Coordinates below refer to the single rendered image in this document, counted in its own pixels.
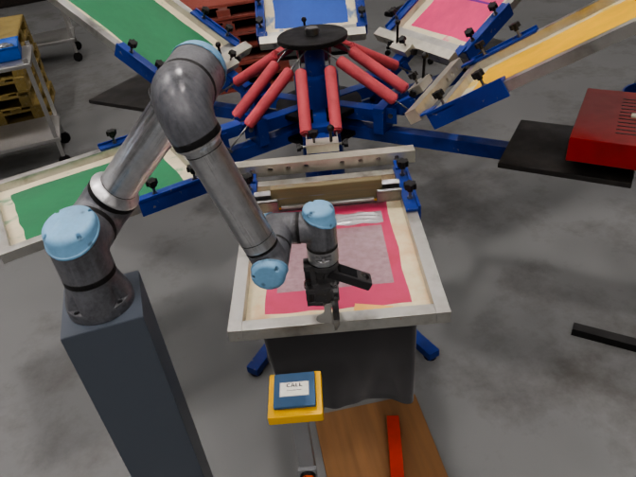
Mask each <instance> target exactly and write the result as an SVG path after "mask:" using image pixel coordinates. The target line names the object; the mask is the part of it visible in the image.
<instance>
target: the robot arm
mask: <svg viewBox="0 0 636 477"><path fill-rule="evenodd" d="M226 76H227V67H226V63H225V60H224V58H223V56H222V55H221V53H220V52H219V51H218V50H217V49H216V48H215V47H214V46H213V45H211V44H208V43H206V42H203V41H199V40H189V41H185V42H183V43H181V44H178V45H177V46H176V47H175V48H174V49H173V50H172V52H171V54H170V56H169V57H168V58H167V60H166V61H165V62H164V63H163V65H162V66H161V67H160V68H159V69H158V70H157V71H156V73H155V75H154V77H153V78H152V82H151V86H150V88H149V96H150V102H149V104H148V105H147V107H146V108H145V110H144V111H143V113H142V115H141V116H140V117H139V118H138V120H137V121H136V123H135V124H134V126H133V127H132V129H131V131H130V133H129V134H128V136H127V137H126V139H125V140H124V142H123V143H122V145H121V146H120V148H119V149H118V151H117V152H116V154H115V156H114V158H113V159H112V161H111V162H110V164H109V165H108V167H106V169H105V170H104V171H101V172H98V173H96V174H94V175H93V177H92V178H91V180H90V181H89V183H88V184H87V186H86V187H85V188H84V189H83V191H82V193H81V194H80V196H79V197H78V199H77V200H76V202H75V203H74V204H73V205H72V206H68V207H65V208H63V209H61V210H60V212H59V213H54V214H53V215H52V216H50V217H49V218H48V219H47V221H46V222H45V223H44V226H43V229H42V239H43V242H44V247H45V250H46V252H47V253H48V254H49V255H50V258H51V260H52V262H53V264H54V266H55V268H56V270H57V272H58V274H59V277H60V279H61V281H62V283H63V285H64V297H65V309H66V311H67V313H68V315H69V317H70V319H71V320H72V321H73V322H74V323H76V324H79V325H83V326H94V325H100V324H103V323H106V322H109V321H111V320H113V319H114V318H116V317H118V316H119V315H121V314H122V313H123V312H125V311H126V310H127V309H128V308H129V307H130V305H131V304H132V302H133V299H134V290H133V286H132V283H131V282H130V280H129V279H128V278H127V277H126V276H125V275H124V274H123V273H122V272H120V271H119V270H118V269H117V267H116V266H115V262H114V259H113V257H112V254H111V251H110V248H111V246H112V244H113V242H114V241H115V238H116V236H117V234H118V233H119V231H120V229H121V228H122V226H123V225H124V223H125V222H126V220H127V219H128V217H129V216H130V215H131V213H132V212H133V211H134V209H135V208H136V207H137V206H138V203H139V194H138V192H139V190H140V189H141V188H142V186H143V185H144V183H145V182H146V181H147V180H148V179H149V177H150V176H151V174H152V173H153V172H154V170H155V169H156V167H157V166H158V165H159V163H160V162H161V160H162V159H163V158H164V156H165V155H166V153H167V152H168V150H169V149H170V147H171V146H172V147H173V148H174V150H175V151H176V153H177V154H180V155H183V156H185V158H186V159H187V161H188V162H189V164H190V165H191V166H192V168H193V170H194V171H195V173H196V174H197V176H198V178H199V179H200V181H201V182H202V184H203V186H204V188H205V190H206V191H207V193H208V194H209V196H210V198H211V199H212V201H213V202H214V204H215V206H216V207H217V208H218V210H219V211H220V213H221V215H222V217H223V218H224V220H225V221H226V223H227V225H228V226H229V228H230V230H231V231H232V233H233V234H234V236H235V238H236V239H237V241H238V243H239V245H240V246H241V248H242V250H243V251H244V253H245V254H246V255H247V257H248V258H249V260H250V262H251V263H252V267H251V277H252V280H253V282H254V283H255V284H256V285H257V286H259V287H260V288H262V289H265V290H273V289H276V288H279V287H280V286H281V285H282V284H283V283H284V282H285V279H286V275H287V273H288V270H289V267H288V266H289V260H290V253H291V247H292V244H301V243H306V244H307V251H308V258H303V268H304V272H305V279H306V280H305V281H306V282H305V281H304V287H305V286H306V287H305V289H306V295H307V301H308V307H310V306H315V307H318V306H321V307H324V312H323V313H321V314H319V315H318V316H317V317H316V320H317V321H318V322H319V323H325V324H332V325H334V328H335V330H337V329H338V327H339V326H340V313H339V303H338V300H340V295H339V283H340V282H343V283H345V284H348V285H351V286H354V287H357V288H360V289H363V290H367V291H369V290H370V288H371V286H372V279H371V274H369V273H366V272H363V271H360V270H357V269H354V268H351V267H348V266H345V265H343V264H340V263H339V248H338V239H337V226H336V225H337V220H336V217H335V210H334V207H333V205H332V204H331V203H330V202H328V201H324V200H314V201H313V202H308V203H306V204H305V205H304V206H303V209H302V211H300V212H281V213H273V212H269V213H265V214H263V212H262V210H261V209H260V207H259V205H258V203H257V201H256V199H255V197H254V195H253V194H252V192H251V190H250V188H249V186H247V184H246V182H245V180H244V179H243V177H242V175H241V173H240V171H239V169H238V167H237V165H236V164H235V162H234V160H233V158H232V156H231V155H230V153H229V151H228V149H227V148H226V147H225V145H224V143H223V141H222V140H221V125H220V124H219V122H218V120H217V118H216V116H215V112H214V102H215V101H216V99H217V97H218V95H219V93H220V91H221V89H222V88H223V86H224V85H225V83H226ZM339 281H340V282H339ZM331 308H332V311H333V312H331Z"/></svg>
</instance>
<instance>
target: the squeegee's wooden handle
mask: <svg viewBox="0 0 636 477"><path fill-rule="evenodd" d="M378 189H382V180H381V176H371V177H361V178H351V179H342V180H332V181H322V182H312V183H303V184H292V185H274V186H271V189H270V191H271V197H272V200H277V201H278V208H280V207H281V205H285V204H295V203H308V202H313V201H314V200H324V201H334V200H343V199H353V198H363V197H373V196H374V199H377V190H378Z"/></svg>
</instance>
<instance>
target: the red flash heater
mask: <svg viewBox="0 0 636 477"><path fill-rule="evenodd" d="M631 114H636V93H632V92H622V91H611V90H601V89H592V88H588V90H587V92H586V95H585V97H584V100H583V102H582V105H581V108H580V110H579V113H578V116H577V119H576V121H575V124H574V128H573V130H572V133H571V136H570V139H569V144H568V149H567V154H566V160H567V161H574V162H580V163H587V164H594V165H600V166H607V167H614V168H625V169H632V170H636V118H631Z"/></svg>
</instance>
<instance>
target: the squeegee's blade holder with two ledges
mask: <svg viewBox="0 0 636 477"><path fill-rule="evenodd" d="M370 201H374V196H373V197H363V198H353V199H343V200H334V201H328V202H330V203H331V204H340V203H359V202H370ZM305 204H306V203H295V204H285V205H281V209H291V208H301V207H303V206H304V205H305Z"/></svg>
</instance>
